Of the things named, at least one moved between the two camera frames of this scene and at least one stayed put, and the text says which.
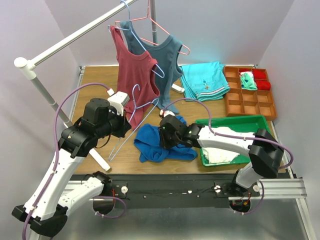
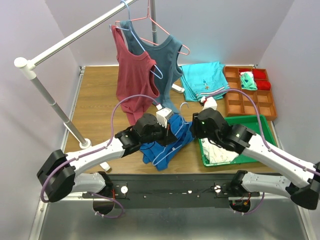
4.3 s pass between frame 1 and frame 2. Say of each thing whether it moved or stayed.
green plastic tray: stayed
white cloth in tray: stayed
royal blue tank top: moved
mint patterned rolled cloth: stayed
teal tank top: stayed
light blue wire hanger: moved
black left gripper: moved
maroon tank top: stayed
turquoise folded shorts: stayed
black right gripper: moved
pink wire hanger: stayed
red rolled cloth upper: stayed
